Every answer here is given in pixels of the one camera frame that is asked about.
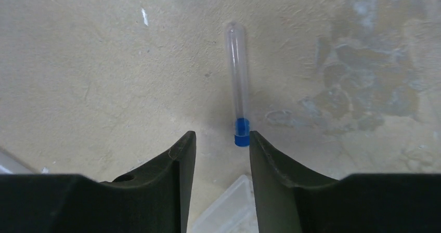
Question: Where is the blue-capped test tube angled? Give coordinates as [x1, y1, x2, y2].
[224, 21, 251, 147]

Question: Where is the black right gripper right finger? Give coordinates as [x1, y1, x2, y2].
[250, 131, 440, 232]

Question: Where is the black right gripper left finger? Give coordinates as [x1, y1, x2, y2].
[1, 131, 196, 232]

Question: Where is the clear test tube rack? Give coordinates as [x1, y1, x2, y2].
[191, 175, 259, 233]

